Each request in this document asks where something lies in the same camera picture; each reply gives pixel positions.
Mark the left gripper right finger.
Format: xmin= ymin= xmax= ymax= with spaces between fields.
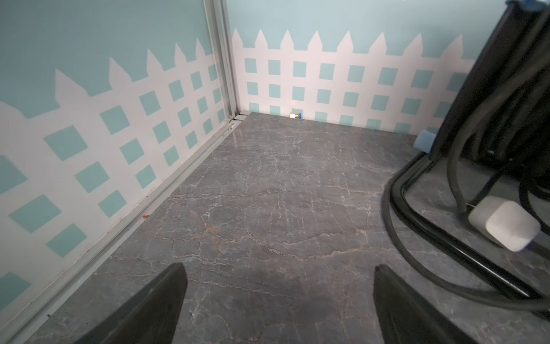
xmin=373 ymin=265 xmax=476 ymax=344

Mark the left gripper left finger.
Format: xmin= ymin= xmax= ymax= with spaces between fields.
xmin=77 ymin=262 xmax=188 ymax=343

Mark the black cable reel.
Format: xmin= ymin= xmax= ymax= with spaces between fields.
xmin=381 ymin=1 xmax=549 ymax=320

